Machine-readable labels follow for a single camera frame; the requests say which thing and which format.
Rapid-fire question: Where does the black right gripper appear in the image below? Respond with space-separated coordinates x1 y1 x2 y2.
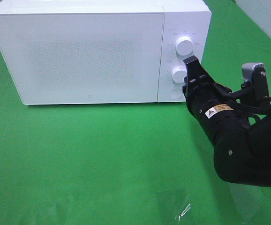
182 56 232 98

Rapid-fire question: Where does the round white door button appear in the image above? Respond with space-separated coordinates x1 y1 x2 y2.
169 88 183 99

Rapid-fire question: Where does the white microwave door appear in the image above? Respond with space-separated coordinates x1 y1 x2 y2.
0 13 164 105

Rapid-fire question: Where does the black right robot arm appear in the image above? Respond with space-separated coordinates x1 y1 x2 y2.
183 56 271 187

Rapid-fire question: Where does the lower white dial knob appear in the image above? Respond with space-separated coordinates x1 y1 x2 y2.
172 66 187 83

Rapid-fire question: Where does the white dial knob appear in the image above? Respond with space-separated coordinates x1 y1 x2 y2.
172 66 187 83
175 36 194 56

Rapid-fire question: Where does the upper white dial knob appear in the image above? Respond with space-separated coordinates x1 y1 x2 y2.
175 36 194 56

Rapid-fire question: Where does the white microwave oven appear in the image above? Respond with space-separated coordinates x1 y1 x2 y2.
0 0 211 102

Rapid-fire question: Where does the green table cover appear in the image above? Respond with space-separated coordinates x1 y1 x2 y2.
0 53 271 225

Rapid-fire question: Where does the clear tape patch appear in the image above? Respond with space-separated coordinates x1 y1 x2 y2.
155 188 193 225

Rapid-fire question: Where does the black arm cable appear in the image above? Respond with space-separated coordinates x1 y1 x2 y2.
229 93 271 125

